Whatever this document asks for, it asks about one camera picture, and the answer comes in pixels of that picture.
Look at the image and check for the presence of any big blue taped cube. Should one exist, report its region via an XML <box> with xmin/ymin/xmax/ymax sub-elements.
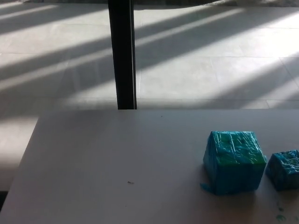
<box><xmin>199</xmin><ymin>130</ymin><xmax>267</xmax><ymax>196</ymax></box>

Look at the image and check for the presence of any black vertical post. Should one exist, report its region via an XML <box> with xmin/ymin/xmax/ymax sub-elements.
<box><xmin>107</xmin><ymin>0</ymin><xmax>137</xmax><ymax>110</ymax></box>

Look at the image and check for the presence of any small blue taped cube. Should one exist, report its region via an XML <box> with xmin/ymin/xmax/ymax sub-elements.
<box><xmin>266</xmin><ymin>149</ymin><xmax>299</xmax><ymax>192</ymax></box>

